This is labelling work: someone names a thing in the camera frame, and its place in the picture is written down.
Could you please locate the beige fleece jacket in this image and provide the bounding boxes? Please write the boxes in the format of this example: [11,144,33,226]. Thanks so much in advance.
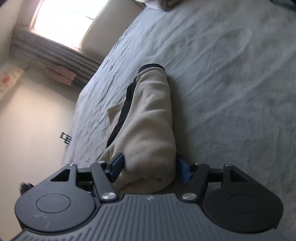
[98,64,177,194]

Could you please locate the small black stand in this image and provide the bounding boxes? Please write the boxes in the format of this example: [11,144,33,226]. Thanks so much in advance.
[60,132,72,145]

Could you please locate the pink hanging coat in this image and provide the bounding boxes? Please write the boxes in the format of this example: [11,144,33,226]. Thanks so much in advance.
[45,65,77,86]

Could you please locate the grey bed sheet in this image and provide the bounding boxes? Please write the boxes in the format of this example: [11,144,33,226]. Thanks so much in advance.
[64,1,295,235]

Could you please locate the air conditioner with cloth cover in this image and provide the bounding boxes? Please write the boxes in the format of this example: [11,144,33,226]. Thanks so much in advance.
[0,62,24,100]

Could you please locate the grey left curtain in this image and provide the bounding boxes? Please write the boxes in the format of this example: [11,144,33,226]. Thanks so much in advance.
[10,27,102,88]

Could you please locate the folded grey quilt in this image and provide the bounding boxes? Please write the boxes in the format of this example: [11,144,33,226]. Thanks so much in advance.
[137,0,182,12]

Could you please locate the window with white frame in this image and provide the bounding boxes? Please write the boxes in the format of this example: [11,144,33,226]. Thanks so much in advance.
[32,0,108,49]

